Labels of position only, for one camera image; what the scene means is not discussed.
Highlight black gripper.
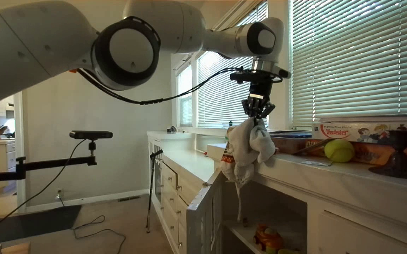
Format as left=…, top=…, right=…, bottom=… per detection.
left=231, top=69, right=292, bottom=119

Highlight white lower drawer cabinet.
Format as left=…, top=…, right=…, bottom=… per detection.
left=148, top=131, right=215, bottom=254

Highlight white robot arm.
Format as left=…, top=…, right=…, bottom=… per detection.
left=0, top=0, right=292, bottom=119

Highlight black tripod stand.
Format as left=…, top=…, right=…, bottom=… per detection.
left=146, top=148, right=165, bottom=234

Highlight white patterned towel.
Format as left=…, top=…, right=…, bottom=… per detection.
left=218, top=119, right=278, bottom=222

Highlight wooden box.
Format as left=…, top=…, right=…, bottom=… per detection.
left=272, top=131, right=326, bottom=155

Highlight orange toy in cabinet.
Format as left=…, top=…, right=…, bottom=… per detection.
left=255, top=224, right=285, bottom=254

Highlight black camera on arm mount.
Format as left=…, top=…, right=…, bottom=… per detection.
left=0, top=129, right=115, bottom=185

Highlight black floor mat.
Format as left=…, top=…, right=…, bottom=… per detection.
left=0, top=206, right=81, bottom=243

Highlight open white glass cabinet door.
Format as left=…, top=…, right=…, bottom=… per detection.
left=187, top=172, right=225, bottom=254

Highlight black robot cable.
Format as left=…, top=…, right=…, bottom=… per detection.
left=76, top=65, right=244, bottom=107

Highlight green tennis ball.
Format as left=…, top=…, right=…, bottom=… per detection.
left=324, top=140, right=355, bottom=164

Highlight white window blinds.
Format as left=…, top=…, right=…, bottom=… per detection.
left=292, top=0, right=407, bottom=127

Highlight dark flower vase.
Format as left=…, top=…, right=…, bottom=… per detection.
left=371, top=127, right=407, bottom=179

